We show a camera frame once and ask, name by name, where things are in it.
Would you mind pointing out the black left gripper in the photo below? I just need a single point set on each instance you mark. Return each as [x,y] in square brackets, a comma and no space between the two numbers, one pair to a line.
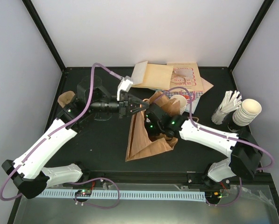
[124,105]

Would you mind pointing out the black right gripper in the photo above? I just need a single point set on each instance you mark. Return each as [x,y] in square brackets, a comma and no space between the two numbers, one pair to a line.
[156,134]

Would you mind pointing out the brown paper bag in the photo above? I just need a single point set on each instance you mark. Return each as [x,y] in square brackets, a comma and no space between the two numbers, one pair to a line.
[143,141]

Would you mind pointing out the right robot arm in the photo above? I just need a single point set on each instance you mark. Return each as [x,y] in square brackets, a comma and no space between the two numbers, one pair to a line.
[242,155]

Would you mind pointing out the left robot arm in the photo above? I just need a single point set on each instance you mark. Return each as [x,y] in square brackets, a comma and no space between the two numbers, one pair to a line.
[28,172]

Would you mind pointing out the yellow padded envelope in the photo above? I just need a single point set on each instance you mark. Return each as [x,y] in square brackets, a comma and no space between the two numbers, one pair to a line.
[152,76]

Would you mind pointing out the white paper cup stack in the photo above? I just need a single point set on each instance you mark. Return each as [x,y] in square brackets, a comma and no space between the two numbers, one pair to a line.
[180,103]

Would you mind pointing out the blue checkered paper bag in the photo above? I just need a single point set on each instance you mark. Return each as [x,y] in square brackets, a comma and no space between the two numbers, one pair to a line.
[194,95]

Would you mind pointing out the black cup sleeve stack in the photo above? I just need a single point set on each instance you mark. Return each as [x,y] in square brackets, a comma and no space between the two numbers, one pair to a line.
[86,82]

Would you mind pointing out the cakes printed paper bag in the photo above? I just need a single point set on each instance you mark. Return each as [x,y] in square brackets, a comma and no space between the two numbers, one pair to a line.
[186,75]

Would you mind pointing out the tan flat paper bag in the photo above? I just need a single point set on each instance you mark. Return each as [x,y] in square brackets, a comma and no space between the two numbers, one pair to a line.
[206,85]

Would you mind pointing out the brown cardboard cup carrier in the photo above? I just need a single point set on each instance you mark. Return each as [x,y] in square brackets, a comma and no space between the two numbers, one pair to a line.
[65,98]

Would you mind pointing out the jar of white stirrers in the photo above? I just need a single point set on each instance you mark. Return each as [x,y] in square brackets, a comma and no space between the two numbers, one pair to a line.
[231,102]

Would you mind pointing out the white lid stack on sleeve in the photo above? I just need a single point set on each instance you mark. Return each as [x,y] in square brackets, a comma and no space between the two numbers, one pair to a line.
[248,110]

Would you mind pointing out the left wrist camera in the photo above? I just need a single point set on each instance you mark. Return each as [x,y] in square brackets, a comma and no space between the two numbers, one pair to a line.
[125,85]

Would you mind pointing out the light blue cable duct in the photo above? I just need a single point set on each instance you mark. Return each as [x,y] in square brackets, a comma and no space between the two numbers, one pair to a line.
[124,195]

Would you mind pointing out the black frame post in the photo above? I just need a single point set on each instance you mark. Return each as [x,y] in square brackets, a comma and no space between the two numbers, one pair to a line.
[44,33]
[250,33]

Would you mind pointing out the right black frame post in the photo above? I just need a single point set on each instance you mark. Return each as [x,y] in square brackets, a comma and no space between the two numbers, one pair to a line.
[250,33]

